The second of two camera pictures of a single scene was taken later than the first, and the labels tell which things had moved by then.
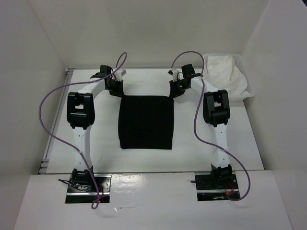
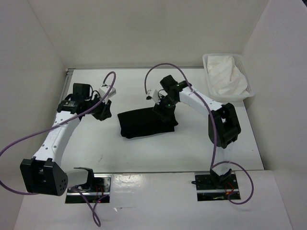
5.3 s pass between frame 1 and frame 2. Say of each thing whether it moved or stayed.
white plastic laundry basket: stayed
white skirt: stayed
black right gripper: moved
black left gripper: moved
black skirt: moved
